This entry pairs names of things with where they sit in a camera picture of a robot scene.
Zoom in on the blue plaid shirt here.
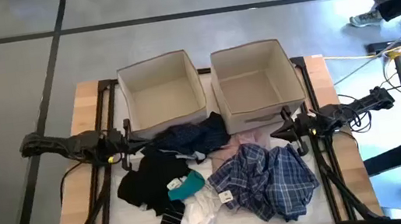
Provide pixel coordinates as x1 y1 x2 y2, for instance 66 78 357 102
203 134 325 224

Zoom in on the beige fabric storage bin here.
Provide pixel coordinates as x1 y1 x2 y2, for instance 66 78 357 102
206 34 311 137
114 46 213 144

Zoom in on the black garment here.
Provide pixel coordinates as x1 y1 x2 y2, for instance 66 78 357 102
111 148 199 222

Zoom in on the white pants size tag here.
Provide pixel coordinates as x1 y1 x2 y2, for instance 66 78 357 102
217 188 235 205

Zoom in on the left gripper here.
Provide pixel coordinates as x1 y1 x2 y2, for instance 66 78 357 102
106 114 160 174

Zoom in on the navy dotted garment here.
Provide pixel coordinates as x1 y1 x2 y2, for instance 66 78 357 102
137 109 234 172

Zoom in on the small white garment tag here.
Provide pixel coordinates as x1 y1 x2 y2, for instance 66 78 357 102
165 175 189 192

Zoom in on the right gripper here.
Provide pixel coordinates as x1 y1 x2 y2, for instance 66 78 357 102
267 101 327 160

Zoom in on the pink woven shirt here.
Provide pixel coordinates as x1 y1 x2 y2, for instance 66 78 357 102
206 128 274 166

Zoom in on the yellow floor cable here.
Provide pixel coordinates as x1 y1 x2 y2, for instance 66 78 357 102
324 44 401 69

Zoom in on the teal sock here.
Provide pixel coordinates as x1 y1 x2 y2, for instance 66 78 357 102
164 168 209 203

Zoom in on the black cable with yellow tag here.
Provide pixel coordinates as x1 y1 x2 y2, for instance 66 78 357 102
105 148 126 166
304 90 375 142

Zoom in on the black power strip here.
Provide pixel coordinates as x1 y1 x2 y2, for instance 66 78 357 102
366 38 401 56

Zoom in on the black floor cable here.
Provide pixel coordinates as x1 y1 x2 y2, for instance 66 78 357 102
54 161 89 205

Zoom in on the white garment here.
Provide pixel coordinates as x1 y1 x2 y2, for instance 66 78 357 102
174 181 227 224

